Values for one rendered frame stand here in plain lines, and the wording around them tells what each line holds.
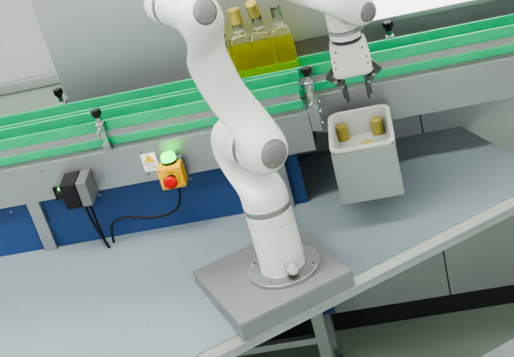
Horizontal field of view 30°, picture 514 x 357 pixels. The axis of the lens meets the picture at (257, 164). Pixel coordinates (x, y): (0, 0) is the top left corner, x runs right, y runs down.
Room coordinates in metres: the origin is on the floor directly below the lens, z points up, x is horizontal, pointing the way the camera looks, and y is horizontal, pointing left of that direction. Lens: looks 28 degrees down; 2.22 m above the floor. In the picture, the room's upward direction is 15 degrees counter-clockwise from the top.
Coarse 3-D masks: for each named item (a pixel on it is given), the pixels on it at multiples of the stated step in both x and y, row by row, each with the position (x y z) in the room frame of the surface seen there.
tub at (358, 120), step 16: (336, 112) 2.41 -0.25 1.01; (352, 112) 2.39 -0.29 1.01; (368, 112) 2.39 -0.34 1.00; (384, 112) 2.37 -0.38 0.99; (352, 128) 2.39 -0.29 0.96; (368, 128) 2.38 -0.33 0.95; (384, 128) 2.37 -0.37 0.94; (336, 144) 2.29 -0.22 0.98; (352, 144) 2.34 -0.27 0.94; (368, 144) 2.18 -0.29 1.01; (384, 144) 2.17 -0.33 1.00
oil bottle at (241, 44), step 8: (248, 32) 2.57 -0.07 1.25; (232, 40) 2.54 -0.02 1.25; (240, 40) 2.54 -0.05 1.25; (248, 40) 2.53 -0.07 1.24; (232, 48) 2.54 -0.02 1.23; (240, 48) 2.54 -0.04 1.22; (248, 48) 2.53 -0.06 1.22; (240, 56) 2.54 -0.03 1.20; (248, 56) 2.53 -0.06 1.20; (240, 64) 2.54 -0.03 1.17; (248, 64) 2.53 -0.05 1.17; (256, 64) 2.55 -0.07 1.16; (240, 72) 2.54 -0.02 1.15; (248, 72) 2.54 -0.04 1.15; (256, 72) 2.53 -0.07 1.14
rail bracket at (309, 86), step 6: (306, 66) 2.39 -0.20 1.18; (306, 72) 2.37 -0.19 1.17; (312, 72) 2.48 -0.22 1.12; (306, 78) 2.38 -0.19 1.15; (306, 84) 2.37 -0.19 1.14; (312, 84) 2.37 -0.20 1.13; (306, 90) 2.37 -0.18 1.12; (312, 90) 2.37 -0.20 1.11; (312, 96) 2.38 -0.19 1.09; (312, 102) 2.38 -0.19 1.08; (312, 108) 2.37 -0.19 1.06; (318, 108) 2.37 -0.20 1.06
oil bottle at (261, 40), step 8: (256, 32) 2.53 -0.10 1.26; (264, 32) 2.53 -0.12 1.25; (256, 40) 2.53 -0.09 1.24; (264, 40) 2.52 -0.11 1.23; (256, 48) 2.53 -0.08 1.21; (264, 48) 2.52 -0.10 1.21; (272, 48) 2.52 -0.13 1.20; (256, 56) 2.53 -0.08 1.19; (264, 56) 2.52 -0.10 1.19; (272, 56) 2.52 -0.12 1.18; (264, 64) 2.53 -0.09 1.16; (272, 64) 2.52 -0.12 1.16; (264, 72) 2.53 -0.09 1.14
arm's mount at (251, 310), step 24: (312, 240) 2.15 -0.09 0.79; (216, 264) 2.16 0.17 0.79; (240, 264) 2.13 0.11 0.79; (336, 264) 2.00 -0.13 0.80; (216, 288) 2.04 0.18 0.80; (240, 288) 2.01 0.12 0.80; (288, 288) 1.95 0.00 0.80; (312, 288) 1.92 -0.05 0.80; (336, 288) 1.94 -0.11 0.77; (240, 312) 1.91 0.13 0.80; (264, 312) 1.88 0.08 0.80; (288, 312) 1.90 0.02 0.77; (240, 336) 1.88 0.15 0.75
